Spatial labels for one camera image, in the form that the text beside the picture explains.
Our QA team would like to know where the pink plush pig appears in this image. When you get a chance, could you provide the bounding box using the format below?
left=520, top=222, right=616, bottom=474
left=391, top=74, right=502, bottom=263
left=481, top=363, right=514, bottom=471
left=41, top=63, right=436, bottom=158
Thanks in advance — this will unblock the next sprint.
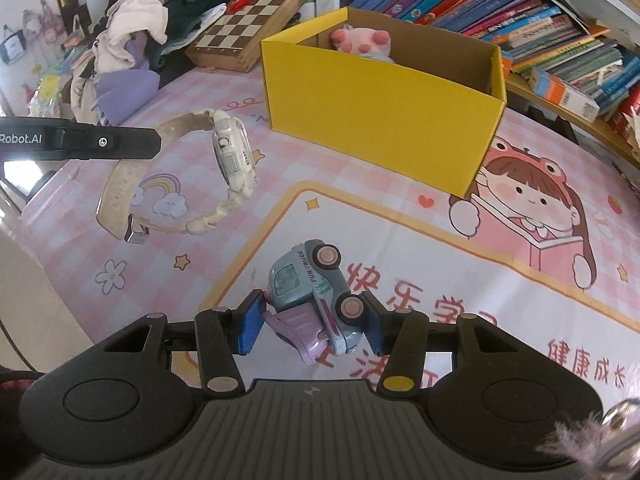
left=328, top=23, right=396, bottom=64

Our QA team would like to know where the row of colourful books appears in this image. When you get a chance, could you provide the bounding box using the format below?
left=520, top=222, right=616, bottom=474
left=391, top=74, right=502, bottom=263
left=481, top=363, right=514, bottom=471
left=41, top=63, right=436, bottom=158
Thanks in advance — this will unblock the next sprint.
left=350, top=0, right=640, bottom=127

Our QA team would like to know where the wooden chessboard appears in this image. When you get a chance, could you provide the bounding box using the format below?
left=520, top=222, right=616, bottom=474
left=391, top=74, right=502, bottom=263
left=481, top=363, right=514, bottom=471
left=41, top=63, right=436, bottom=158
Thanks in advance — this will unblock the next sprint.
left=184, top=0, right=316, bottom=74

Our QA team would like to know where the pile of clothes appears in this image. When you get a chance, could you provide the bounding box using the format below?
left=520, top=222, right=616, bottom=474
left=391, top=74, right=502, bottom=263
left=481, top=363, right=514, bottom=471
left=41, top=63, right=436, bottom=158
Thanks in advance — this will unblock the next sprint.
left=67, top=0, right=232, bottom=127

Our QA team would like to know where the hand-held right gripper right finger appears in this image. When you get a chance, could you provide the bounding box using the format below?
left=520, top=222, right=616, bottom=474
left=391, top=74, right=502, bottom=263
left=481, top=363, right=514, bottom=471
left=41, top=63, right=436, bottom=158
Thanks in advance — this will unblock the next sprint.
left=360, top=291, right=507, bottom=396

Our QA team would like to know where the purple blue toy truck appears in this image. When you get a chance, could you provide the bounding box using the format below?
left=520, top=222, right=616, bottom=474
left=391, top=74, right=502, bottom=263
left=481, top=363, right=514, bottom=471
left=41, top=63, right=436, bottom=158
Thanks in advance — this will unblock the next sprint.
left=262, top=238, right=369, bottom=366

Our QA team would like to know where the orange white carton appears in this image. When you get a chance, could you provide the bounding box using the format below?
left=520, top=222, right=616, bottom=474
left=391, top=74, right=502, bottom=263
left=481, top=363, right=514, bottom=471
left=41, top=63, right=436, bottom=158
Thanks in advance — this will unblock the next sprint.
left=529, top=67, right=601, bottom=124

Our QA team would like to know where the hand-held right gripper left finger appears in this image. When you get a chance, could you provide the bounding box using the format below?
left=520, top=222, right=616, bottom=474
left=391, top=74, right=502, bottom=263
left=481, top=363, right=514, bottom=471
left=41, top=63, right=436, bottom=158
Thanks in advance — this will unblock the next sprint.
left=99, top=289, right=267, bottom=396

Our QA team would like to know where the yellow cardboard box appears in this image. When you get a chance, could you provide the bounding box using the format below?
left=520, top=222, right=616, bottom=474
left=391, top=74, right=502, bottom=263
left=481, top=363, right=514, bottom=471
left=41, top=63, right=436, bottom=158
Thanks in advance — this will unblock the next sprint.
left=259, top=6, right=509, bottom=200

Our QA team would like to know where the grey fuzzy keychain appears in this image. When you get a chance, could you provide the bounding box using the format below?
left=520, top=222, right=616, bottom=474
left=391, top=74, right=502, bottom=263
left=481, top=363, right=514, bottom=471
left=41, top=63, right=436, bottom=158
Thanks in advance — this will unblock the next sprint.
left=535, top=400, right=640, bottom=480

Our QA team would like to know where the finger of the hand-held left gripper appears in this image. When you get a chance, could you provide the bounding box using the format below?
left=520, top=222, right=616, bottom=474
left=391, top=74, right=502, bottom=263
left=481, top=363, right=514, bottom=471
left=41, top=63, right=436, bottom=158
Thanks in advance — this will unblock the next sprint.
left=55, top=127, right=162, bottom=160

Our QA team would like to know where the hanging tote bag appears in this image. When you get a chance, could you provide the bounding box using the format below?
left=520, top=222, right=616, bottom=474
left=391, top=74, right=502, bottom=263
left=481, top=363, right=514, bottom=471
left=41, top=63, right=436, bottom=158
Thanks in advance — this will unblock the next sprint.
left=0, top=24, right=27, bottom=65

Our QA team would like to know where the pink printed desktop mat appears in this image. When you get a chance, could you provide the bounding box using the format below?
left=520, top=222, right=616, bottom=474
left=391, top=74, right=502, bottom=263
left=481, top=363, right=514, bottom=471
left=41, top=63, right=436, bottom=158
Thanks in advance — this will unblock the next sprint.
left=20, top=50, right=640, bottom=411

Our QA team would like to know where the cream wrist watch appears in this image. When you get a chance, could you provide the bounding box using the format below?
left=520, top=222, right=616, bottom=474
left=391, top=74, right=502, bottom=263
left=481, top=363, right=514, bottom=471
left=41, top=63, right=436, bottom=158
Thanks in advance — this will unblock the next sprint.
left=95, top=108, right=261, bottom=245

